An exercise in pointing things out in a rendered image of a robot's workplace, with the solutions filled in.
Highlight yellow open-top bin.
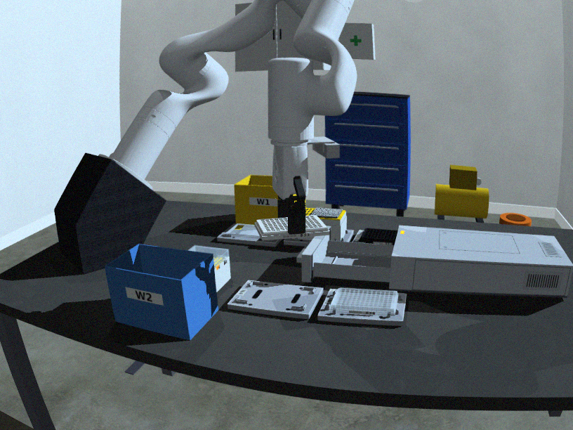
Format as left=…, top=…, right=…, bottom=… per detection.
left=234, top=175, right=278, bottom=225

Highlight blue open-top bin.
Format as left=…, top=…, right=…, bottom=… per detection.
left=105, top=244, right=218, bottom=340

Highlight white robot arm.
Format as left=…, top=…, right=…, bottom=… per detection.
left=98, top=0, right=357, bottom=189

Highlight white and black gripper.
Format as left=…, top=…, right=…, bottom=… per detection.
left=270, top=139, right=311, bottom=235

